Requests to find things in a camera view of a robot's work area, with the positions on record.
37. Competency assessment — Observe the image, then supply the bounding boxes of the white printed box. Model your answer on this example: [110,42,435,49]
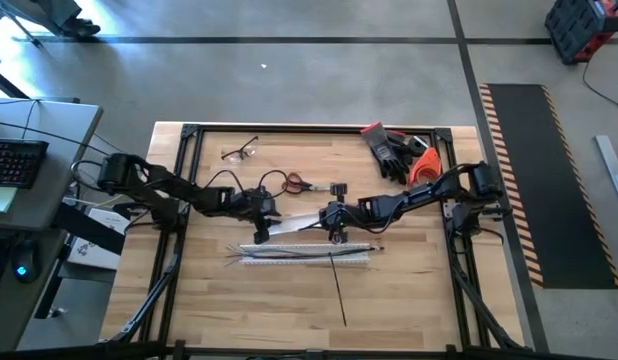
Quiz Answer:
[65,206,134,272]

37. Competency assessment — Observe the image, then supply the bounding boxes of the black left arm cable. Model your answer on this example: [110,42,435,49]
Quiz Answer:
[202,168,291,202]

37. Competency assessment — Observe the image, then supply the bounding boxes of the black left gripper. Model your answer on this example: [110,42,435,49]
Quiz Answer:
[232,186,284,246]

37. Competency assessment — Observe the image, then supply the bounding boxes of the black tape roll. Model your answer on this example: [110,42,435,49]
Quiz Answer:
[407,135,430,158]

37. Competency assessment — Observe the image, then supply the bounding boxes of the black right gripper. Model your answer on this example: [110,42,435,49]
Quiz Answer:
[319,182,364,247]

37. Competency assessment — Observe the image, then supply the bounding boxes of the clear safety glasses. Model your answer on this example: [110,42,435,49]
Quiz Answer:
[220,135,261,166]

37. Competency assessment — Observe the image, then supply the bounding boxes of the black mat with striped edges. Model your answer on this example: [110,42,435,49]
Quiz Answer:
[477,82,618,291]

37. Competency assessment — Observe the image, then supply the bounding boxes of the multicoloured cable bundle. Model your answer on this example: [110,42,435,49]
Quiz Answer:
[223,242,386,267]

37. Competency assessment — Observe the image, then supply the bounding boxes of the black backlit keyboard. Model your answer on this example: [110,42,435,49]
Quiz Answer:
[0,137,51,191]

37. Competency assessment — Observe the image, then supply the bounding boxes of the grey metal profile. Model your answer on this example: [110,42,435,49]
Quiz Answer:
[593,133,618,222]

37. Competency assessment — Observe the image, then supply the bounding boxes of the work glove with red cuff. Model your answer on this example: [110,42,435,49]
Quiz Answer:
[386,129,420,174]
[360,122,415,186]

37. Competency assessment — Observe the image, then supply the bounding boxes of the red and black toolbox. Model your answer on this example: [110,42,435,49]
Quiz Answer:
[542,0,618,66]

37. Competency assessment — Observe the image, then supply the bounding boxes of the person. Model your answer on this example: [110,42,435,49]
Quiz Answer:
[53,14,103,40]

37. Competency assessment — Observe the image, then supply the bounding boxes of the white slotted cable duct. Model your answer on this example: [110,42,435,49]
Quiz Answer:
[237,242,373,267]

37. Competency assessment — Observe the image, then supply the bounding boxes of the scissors with red-black handles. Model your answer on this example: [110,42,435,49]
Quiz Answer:
[280,171,337,197]

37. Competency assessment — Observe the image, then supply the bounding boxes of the long black zip tie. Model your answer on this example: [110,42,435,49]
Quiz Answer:
[327,251,349,328]

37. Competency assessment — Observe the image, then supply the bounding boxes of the green note pad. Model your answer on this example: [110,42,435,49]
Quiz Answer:
[0,185,20,215]

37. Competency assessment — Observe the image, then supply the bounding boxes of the grey desk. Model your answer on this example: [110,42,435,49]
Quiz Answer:
[0,97,105,352]

